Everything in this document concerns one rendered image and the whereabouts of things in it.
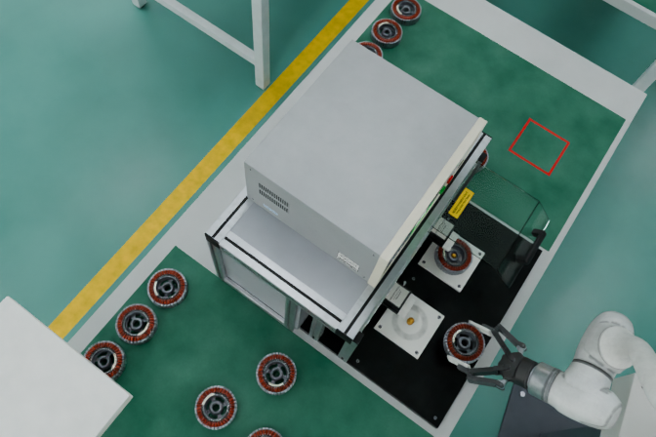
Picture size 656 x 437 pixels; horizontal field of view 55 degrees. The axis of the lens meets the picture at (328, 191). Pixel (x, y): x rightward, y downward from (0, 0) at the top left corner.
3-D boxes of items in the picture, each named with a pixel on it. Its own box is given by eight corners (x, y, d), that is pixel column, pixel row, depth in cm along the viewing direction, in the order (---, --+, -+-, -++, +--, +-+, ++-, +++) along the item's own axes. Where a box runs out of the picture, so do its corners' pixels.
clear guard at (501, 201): (549, 220, 174) (557, 213, 169) (509, 289, 165) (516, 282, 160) (449, 157, 180) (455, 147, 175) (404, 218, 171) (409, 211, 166)
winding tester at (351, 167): (464, 160, 168) (487, 121, 149) (374, 288, 151) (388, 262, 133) (344, 83, 175) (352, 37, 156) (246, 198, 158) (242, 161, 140)
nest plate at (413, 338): (443, 317, 185) (444, 316, 184) (417, 359, 179) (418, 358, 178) (401, 287, 188) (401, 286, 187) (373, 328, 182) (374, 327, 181)
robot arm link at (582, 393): (549, 412, 161) (570, 368, 165) (610, 444, 152) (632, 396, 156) (543, 398, 153) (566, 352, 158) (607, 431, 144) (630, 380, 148)
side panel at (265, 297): (298, 323, 183) (303, 295, 154) (292, 332, 182) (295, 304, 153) (223, 268, 188) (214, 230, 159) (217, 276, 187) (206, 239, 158)
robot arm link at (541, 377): (563, 379, 164) (542, 369, 168) (560, 364, 158) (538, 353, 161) (548, 409, 161) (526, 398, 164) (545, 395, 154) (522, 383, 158)
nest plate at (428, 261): (483, 254, 194) (484, 253, 193) (459, 293, 188) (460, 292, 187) (442, 226, 197) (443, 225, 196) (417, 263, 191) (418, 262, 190)
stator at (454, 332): (489, 339, 178) (493, 337, 175) (470, 373, 174) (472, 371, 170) (455, 316, 180) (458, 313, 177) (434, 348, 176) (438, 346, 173)
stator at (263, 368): (257, 353, 178) (257, 351, 175) (297, 354, 179) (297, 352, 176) (255, 395, 174) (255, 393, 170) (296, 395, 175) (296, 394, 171)
